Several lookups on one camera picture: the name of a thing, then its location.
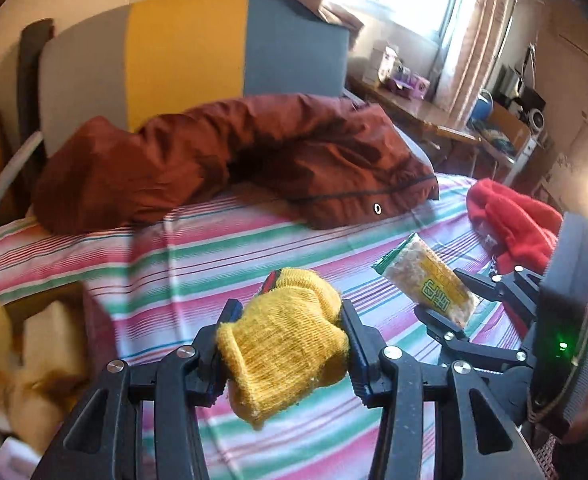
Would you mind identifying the green rice cracker packet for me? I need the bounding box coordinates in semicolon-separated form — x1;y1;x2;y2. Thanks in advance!
373;233;479;328

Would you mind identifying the yellow knit glove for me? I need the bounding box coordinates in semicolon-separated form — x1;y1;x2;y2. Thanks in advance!
216;268;350;430

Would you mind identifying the yellow sponge block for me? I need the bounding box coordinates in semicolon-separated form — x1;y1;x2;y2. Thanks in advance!
0;300;90;454

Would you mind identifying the red fleece blanket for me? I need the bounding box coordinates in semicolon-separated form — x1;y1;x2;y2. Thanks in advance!
466;179;563;274

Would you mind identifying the striped bed sheet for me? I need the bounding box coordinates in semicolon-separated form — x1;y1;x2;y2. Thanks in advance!
0;174;493;479

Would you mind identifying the blue bucket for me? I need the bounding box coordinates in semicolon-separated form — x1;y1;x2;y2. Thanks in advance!
469;89;493;122

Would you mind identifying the wooden desk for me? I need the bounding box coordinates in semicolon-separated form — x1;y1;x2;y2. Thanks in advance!
346;75;480;146

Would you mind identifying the rust brown jacket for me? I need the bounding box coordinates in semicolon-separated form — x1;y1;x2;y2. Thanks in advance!
32;94;439;235

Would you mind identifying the purple box on desk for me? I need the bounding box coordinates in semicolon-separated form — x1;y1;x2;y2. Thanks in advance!
399;74;431;100

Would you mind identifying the white box on desk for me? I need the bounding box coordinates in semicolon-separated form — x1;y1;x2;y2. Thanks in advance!
363;40;398;84

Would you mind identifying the grey yellow blue headboard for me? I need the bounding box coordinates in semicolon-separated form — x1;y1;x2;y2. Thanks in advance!
16;0;349;155

